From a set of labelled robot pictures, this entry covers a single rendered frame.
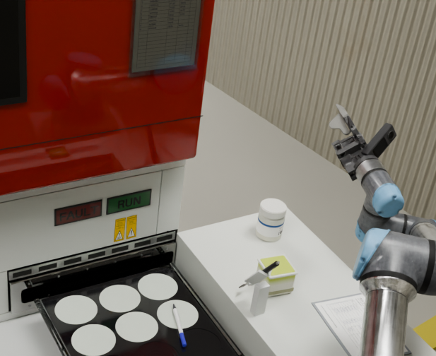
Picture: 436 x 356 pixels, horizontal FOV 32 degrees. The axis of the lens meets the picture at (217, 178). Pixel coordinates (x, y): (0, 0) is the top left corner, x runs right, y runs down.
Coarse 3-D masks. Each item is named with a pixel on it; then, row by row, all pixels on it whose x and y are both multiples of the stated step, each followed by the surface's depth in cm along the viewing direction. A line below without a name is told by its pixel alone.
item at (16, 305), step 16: (112, 256) 192; (128, 256) 194; (144, 256) 197; (48, 272) 184; (64, 272) 185; (80, 272) 188; (128, 272) 198; (16, 288) 180; (64, 288) 190; (80, 288) 191; (16, 304) 183; (32, 304) 186
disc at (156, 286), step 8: (144, 280) 192; (152, 280) 192; (160, 280) 193; (168, 280) 193; (144, 288) 190; (152, 288) 190; (160, 288) 190; (168, 288) 191; (176, 288) 191; (152, 296) 187; (160, 296) 188; (168, 296) 188
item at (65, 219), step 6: (90, 204) 180; (96, 204) 180; (60, 210) 176; (66, 210) 177; (72, 210) 178; (78, 210) 179; (84, 210) 180; (90, 210) 181; (96, 210) 181; (60, 216) 177; (66, 216) 178; (72, 216) 179; (78, 216) 180; (84, 216) 180; (90, 216) 181; (60, 222) 178
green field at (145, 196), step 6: (144, 192) 186; (150, 192) 187; (114, 198) 182; (120, 198) 183; (126, 198) 184; (132, 198) 185; (138, 198) 186; (144, 198) 187; (114, 204) 183; (120, 204) 184; (126, 204) 185; (132, 204) 186; (138, 204) 187; (144, 204) 188; (108, 210) 183; (114, 210) 184
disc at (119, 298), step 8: (112, 288) 188; (120, 288) 188; (128, 288) 189; (104, 296) 185; (112, 296) 186; (120, 296) 186; (128, 296) 186; (136, 296) 187; (104, 304) 183; (112, 304) 183; (120, 304) 183; (128, 304) 184; (136, 304) 184
